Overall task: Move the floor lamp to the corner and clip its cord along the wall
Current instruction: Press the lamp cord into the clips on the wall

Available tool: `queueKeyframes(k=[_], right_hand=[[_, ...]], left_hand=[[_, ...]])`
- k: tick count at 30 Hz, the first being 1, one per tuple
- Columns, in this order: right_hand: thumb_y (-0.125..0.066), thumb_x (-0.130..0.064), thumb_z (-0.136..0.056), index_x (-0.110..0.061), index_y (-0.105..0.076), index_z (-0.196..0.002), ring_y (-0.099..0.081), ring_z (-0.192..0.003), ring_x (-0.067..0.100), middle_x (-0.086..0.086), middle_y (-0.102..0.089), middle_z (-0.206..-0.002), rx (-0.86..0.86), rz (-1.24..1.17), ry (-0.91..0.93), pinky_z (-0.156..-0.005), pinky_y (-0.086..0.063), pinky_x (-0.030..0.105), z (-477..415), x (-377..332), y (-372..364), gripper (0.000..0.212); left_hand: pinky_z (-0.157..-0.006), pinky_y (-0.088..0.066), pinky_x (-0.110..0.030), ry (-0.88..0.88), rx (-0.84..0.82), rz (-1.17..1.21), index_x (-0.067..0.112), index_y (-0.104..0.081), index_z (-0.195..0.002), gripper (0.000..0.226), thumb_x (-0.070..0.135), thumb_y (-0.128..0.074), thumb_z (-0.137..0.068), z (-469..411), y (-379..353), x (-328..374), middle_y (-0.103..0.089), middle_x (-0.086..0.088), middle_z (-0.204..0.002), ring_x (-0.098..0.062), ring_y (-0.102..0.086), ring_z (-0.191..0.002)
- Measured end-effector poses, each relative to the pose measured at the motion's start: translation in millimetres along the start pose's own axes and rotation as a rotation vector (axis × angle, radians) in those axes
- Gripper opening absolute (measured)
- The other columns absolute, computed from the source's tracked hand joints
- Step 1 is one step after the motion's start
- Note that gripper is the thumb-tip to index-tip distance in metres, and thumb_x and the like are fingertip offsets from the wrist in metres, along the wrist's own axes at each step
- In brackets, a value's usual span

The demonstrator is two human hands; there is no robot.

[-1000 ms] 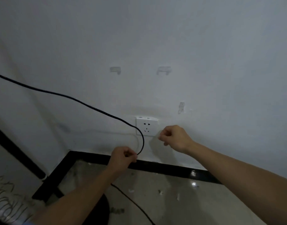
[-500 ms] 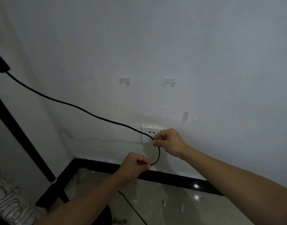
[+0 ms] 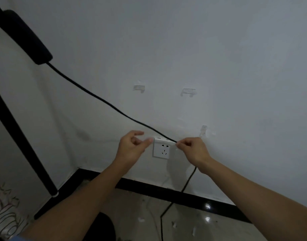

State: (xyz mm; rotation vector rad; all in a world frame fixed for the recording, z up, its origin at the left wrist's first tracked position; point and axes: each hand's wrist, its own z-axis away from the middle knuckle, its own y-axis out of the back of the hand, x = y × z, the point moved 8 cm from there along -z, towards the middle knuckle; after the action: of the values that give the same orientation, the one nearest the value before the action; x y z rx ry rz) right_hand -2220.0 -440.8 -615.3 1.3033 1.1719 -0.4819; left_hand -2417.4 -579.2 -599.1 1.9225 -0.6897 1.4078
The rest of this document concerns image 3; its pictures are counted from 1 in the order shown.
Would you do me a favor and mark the black foam cylinder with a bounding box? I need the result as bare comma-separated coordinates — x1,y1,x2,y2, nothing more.
0,10,54,65

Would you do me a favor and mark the black pole with white ring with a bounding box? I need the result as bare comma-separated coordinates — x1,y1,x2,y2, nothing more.
0,83,59,198

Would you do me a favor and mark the person's right forearm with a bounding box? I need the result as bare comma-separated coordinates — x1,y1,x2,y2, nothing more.
197,157,307,241

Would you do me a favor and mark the person's right hand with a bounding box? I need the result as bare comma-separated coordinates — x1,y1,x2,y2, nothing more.
176,137,213,174

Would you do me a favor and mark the person's black trouser leg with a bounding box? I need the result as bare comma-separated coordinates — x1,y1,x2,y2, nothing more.
84,211,117,241

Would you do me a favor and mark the black power cable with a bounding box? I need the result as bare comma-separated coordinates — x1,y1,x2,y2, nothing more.
0,0,197,241

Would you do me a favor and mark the white patterned cloth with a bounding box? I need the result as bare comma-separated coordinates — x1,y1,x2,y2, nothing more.
0,174,30,241

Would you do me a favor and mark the black baseboard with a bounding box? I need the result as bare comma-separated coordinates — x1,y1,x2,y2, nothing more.
34,168,252,224

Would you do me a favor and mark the white wall socket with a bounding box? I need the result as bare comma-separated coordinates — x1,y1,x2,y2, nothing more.
152,137,177,160

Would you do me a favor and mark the person's left forearm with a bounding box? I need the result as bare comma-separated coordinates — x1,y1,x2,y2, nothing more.
19,159,135,241

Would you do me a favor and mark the person's blue sleeve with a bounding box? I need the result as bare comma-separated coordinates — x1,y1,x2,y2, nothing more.
8,234,31,241

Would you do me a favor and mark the person's left hand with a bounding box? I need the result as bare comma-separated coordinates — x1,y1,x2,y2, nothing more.
114,130,154,168

